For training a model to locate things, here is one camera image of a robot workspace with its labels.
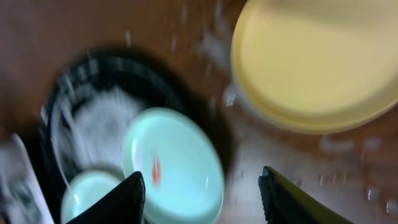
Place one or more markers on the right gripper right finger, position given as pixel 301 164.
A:
pixel 285 203

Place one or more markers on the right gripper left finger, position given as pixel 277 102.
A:
pixel 123 204

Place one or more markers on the mint green plate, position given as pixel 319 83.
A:
pixel 84 191
pixel 182 173

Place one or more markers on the yellow plate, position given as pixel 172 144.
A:
pixel 316 66

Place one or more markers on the black round tray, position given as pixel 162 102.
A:
pixel 94 103

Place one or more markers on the mint green plate front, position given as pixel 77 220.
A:
pixel 84 191

